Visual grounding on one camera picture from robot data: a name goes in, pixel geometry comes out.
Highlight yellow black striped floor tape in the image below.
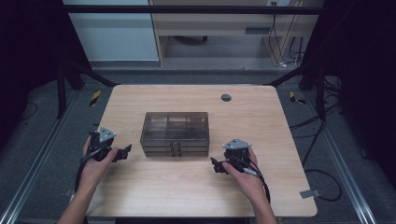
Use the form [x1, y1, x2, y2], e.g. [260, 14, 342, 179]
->
[289, 91, 307, 105]

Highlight yellow-handled tool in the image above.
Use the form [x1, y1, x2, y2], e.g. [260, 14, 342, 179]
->
[89, 90, 103, 107]

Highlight light wooden desk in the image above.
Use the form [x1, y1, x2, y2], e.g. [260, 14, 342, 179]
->
[148, 0, 325, 67]

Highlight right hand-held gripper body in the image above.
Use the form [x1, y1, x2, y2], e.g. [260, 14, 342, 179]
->
[222, 137, 252, 172]

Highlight silver floor rail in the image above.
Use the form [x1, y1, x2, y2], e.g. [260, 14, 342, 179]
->
[302, 90, 378, 224]
[0, 92, 80, 224]

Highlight black horizontal frame bar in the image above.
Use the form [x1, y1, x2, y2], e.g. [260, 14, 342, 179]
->
[61, 4, 325, 15]

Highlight dark curtain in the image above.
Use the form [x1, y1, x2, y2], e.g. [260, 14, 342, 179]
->
[0, 0, 92, 150]
[301, 0, 396, 189]

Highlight black metal stand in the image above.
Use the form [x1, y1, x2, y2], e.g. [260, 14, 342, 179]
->
[264, 61, 328, 121]
[55, 60, 119, 119]

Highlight person's left hand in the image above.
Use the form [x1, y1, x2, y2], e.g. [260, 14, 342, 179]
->
[77, 136, 120, 192]

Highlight hanging black desk cables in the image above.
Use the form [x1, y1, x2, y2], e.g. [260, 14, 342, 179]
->
[268, 2, 304, 68]

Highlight smoky transparent drawer box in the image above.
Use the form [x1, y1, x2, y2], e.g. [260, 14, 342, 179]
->
[139, 111, 210, 158]

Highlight white cabinet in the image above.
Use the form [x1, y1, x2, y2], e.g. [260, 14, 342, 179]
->
[62, 0, 160, 63]

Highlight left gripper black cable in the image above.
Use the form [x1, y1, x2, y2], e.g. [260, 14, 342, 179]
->
[74, 148, 103, 194]

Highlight black floor cables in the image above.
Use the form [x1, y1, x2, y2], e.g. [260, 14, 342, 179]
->
[289, 76, 344, 203]

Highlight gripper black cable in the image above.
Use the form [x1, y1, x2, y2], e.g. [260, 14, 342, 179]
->
[74, 148, 103, 194]
[235, 155, 272, 203]

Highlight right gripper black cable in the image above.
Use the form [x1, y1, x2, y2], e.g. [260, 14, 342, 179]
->
[235, 155, 272, 203]

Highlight grey clip on table edge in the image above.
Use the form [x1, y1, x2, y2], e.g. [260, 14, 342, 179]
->
[299, 189, 321, 200]

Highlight person's right hand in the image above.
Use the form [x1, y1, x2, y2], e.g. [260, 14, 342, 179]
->
[222, 147, 269, 202]

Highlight thin black floor cable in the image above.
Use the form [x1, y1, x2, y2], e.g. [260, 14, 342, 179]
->
[19, 102, 39, 123]

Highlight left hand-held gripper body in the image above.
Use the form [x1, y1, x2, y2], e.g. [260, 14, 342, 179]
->
[88, 125, 117, 162]

